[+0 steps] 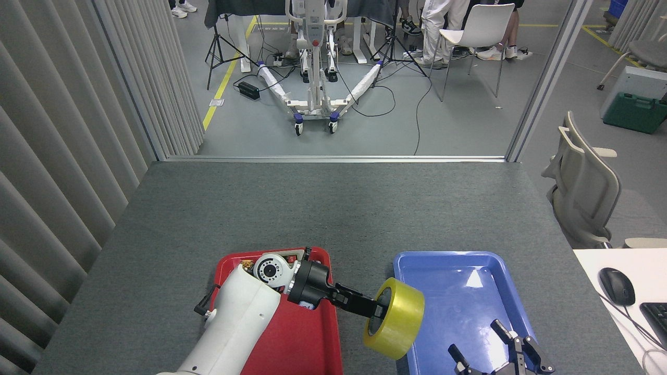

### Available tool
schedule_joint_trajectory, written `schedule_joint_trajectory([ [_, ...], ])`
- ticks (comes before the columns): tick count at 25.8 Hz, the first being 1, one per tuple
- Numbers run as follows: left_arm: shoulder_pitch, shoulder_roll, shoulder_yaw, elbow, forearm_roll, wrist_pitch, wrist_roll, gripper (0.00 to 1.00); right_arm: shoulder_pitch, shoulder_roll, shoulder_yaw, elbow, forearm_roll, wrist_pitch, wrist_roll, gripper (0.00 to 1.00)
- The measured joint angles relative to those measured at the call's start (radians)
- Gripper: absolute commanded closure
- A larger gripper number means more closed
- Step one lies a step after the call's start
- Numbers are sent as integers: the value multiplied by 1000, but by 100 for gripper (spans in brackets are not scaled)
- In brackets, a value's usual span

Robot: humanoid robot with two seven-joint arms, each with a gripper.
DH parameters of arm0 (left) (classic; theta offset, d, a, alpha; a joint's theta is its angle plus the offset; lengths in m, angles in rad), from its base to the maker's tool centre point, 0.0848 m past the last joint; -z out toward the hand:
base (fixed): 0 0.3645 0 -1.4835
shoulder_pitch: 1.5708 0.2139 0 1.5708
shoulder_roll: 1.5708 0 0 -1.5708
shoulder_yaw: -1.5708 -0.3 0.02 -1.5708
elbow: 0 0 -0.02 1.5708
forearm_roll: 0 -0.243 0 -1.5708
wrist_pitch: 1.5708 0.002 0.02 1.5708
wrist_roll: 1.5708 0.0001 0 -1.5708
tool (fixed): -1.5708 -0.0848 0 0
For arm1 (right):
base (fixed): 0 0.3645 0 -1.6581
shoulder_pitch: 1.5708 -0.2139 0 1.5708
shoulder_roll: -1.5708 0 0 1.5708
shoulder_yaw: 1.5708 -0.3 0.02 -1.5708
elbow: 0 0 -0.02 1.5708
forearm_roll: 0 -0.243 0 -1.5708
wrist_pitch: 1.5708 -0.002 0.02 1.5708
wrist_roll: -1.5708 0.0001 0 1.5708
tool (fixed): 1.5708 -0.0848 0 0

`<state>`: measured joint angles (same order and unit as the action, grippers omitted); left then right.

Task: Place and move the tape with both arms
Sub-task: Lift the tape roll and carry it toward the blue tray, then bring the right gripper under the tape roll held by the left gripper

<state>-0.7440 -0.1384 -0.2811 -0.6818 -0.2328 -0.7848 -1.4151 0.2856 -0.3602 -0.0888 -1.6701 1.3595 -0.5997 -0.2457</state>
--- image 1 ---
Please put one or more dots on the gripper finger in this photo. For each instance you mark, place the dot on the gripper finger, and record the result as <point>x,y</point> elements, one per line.
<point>526,359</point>
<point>365,311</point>
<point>461,362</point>
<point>359,297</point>

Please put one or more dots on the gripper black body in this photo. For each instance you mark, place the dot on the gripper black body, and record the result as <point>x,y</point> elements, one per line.
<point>312,281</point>

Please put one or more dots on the yellow tape roll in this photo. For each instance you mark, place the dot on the yellow tape roll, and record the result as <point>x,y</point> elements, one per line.
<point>406,317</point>

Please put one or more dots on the red plastic tray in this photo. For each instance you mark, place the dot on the red plastic tray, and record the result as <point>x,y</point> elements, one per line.
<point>312,344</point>

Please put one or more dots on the orange push button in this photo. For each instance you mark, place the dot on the orange push button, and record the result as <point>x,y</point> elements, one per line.
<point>247,264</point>

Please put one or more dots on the blue plastic tray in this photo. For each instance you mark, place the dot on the blue plastic tray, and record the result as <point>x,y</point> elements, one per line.
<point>458,291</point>

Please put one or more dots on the black computer mouse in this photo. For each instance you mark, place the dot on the black computer mouse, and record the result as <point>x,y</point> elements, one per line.
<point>617,286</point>

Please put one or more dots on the black keyboard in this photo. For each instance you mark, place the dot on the black keyboard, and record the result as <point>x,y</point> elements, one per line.
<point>657,320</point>

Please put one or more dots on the white desk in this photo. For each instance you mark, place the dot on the white desk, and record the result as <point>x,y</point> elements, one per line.
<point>646,265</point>

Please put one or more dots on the beige office chair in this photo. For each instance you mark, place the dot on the beige office chair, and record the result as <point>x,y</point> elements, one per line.
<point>589,192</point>

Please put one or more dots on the black power adapter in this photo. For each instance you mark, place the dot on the black power adapter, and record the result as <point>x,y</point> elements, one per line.
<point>249,90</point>

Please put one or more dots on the person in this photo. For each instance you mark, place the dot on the person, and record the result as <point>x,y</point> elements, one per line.
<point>435,26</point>
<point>513,31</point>
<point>180,11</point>
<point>291,48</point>
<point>410,26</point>

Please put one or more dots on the white wheeled stand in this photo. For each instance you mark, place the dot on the white wheeled stand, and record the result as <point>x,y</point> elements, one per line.
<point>315,31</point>

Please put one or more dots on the black tripod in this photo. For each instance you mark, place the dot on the black tripod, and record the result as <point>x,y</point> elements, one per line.
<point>215,36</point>
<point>394,31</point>

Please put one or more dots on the green plastic case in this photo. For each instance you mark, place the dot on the green plastic case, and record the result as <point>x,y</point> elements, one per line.
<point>635,113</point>

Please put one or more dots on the table with dark cloth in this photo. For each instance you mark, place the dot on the table with dark cloth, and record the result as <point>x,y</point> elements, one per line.
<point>365,8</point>

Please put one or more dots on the beige vertical blinds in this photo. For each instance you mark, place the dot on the beige vertical blinds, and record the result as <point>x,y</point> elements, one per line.
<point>62,156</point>
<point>641,21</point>

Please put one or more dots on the white plastic chair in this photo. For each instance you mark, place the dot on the white plastic chair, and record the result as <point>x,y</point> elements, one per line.
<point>484,23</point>

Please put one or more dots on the grey round stool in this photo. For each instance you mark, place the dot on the grey round stool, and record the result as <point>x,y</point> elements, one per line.
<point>649,52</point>

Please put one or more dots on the blue bin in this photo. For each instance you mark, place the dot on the blue bin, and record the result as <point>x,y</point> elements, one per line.
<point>617,8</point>

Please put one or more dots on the silver rail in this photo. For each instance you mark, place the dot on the silver rail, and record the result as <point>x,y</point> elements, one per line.
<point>333,158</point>

